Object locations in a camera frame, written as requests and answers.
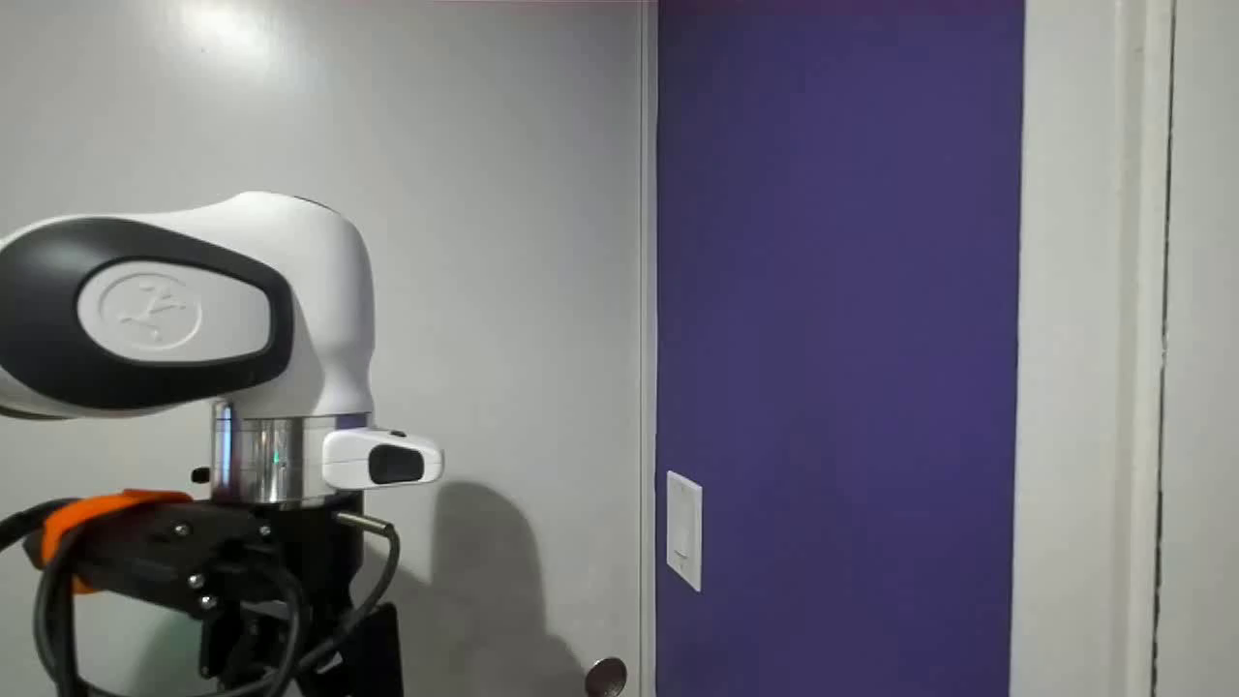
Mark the silver door knob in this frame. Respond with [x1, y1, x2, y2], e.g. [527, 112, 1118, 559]
[584, 656, 629, 697]

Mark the white light switch plate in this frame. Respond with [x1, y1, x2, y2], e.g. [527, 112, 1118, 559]
[665, 470, 705, 593]

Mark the white door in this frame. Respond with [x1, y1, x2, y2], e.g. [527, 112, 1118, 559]
[1154, 0, 1239, 697]

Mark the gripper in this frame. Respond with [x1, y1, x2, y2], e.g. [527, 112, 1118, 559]
[198, 492, 405, 697]

